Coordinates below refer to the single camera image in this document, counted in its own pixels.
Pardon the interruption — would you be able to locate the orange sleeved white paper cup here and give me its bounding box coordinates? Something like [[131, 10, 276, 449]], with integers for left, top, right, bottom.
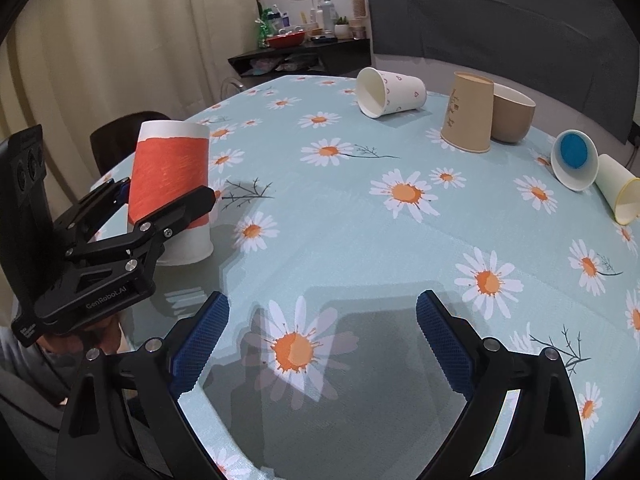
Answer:
[[128, 120, 214, 266]]

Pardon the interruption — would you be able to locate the yellow rimmed white paper cup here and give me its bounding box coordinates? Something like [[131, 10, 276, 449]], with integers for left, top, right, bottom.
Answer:
[[596, 154, 640, 226]]

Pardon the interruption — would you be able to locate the white cup with pink hearts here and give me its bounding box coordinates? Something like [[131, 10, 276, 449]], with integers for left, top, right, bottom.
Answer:
[[356, 67, 427, 119]]

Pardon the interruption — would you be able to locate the white cup with blue bottom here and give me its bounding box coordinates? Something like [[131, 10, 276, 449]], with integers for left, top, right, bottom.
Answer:
[[550, 130, 599, 192]]

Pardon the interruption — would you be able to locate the brown kraft paper cup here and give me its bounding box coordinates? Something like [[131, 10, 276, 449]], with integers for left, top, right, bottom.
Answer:
[[440, 72, 494, 154]]

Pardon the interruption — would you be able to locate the person's left hand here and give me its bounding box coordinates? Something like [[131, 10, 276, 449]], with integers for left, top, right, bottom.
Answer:
[[37, 314, 122, 356]]

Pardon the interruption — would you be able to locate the dark brown chair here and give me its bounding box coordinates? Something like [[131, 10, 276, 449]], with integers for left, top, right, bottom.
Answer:
[[90, 110, 169, 176]]

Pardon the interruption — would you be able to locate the beige curtain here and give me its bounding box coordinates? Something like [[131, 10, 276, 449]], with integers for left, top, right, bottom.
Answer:
[[1, 0, 257, 214]]

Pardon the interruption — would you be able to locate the daisy print blue tablecloth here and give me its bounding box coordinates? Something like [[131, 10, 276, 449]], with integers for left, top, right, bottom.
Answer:
[[124, 76, 639, 479]]

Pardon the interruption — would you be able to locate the green plastic bottle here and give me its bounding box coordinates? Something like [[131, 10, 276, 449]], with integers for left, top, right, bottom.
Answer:
[[256, 4, 279, 48]]

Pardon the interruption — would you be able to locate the red bowl on shelf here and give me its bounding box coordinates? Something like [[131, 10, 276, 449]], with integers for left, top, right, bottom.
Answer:
[[267, 30, 306, 50]]

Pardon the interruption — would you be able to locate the black side shelf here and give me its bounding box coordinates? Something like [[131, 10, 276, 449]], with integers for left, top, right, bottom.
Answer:
[[228, 39, 371, 79]]

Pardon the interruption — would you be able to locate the small potted plant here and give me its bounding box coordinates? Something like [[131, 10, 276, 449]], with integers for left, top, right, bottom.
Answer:
[[334, 16, 352, 40]]

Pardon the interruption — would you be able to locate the white bottle on shelf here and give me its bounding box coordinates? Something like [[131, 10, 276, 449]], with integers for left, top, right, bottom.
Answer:
[[318, 0, 337, 35]]

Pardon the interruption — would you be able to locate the brown ceramic bowl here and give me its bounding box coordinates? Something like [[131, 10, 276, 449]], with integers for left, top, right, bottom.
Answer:
[[491, 82, 536, 144]]

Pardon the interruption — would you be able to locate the dark grey cloth covered screen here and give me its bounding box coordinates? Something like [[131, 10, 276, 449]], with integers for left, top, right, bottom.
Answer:
[[369, 0, 639, 141]]

